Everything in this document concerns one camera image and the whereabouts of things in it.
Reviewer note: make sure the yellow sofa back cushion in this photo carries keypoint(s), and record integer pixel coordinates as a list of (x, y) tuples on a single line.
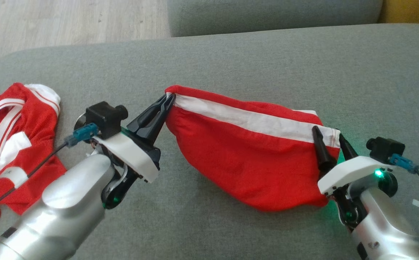
[(411, 11)]

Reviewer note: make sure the large grey sofa seat cushion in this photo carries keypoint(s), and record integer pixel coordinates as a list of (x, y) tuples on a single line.
[(231, 61)]

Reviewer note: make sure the red basketball jersey white trim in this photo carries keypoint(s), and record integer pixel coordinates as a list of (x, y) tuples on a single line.
[(36, 119)]

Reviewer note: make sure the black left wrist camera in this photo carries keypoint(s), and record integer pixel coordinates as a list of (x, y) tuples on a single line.
[(104, 117)]

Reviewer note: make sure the red shorts with white waistband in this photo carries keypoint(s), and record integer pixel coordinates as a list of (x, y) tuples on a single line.
[(249, 155)]

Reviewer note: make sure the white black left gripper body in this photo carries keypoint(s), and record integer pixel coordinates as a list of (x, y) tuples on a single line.
[(133, 155)]

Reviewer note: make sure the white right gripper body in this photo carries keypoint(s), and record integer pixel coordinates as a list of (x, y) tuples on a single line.
[(354, 169)]

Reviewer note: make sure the small grey sofa seat cushion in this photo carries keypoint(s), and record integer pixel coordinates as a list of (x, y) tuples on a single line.
[(267, 14)]

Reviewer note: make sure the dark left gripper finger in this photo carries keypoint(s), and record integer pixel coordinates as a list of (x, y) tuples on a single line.
[(155, 128), (148, 115)]

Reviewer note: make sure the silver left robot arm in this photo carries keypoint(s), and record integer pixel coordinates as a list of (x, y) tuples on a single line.
[(68, 209)]

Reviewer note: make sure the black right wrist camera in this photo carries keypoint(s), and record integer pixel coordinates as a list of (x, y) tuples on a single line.
[(384, 148)]

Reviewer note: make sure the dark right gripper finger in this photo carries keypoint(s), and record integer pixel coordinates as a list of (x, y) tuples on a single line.
[(324, 151), (347, 150)]

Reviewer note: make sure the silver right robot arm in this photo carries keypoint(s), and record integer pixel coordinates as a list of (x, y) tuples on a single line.
[(386, 231)]

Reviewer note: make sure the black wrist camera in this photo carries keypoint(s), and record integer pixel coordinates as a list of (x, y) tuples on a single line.
[(104, 117), (384, 148)]

